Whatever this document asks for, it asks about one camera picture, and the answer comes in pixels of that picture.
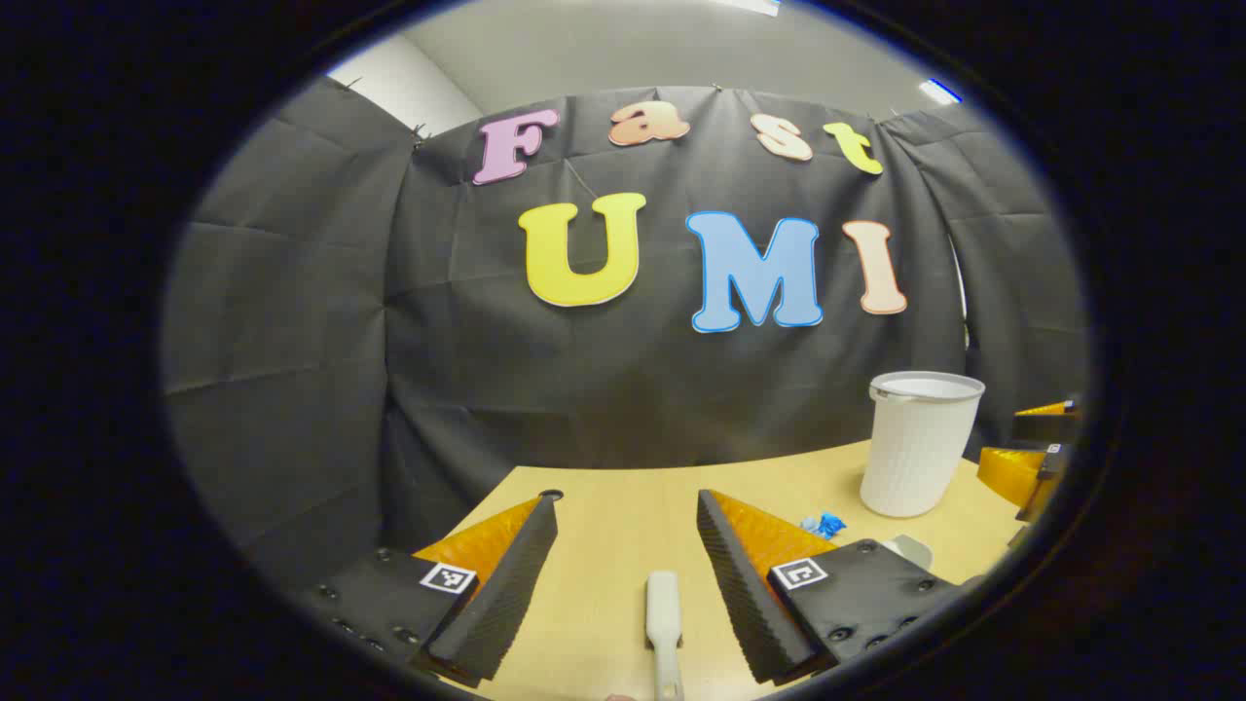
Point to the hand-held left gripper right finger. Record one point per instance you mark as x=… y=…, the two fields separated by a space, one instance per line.
x=740 y=594

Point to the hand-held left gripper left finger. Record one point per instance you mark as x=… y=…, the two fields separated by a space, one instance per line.
x=506 y=594

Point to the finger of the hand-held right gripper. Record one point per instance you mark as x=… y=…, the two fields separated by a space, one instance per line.
x=1046 y=426
x=1012 y=472

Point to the white ribbed garbage bin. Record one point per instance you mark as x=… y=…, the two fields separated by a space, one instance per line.
x=920 y=448

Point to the grey plastic dustpan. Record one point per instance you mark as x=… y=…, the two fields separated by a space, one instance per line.
x=910 y=551

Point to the ceiling light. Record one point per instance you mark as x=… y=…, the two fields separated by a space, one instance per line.
x=750 y=6
x=939 y=92

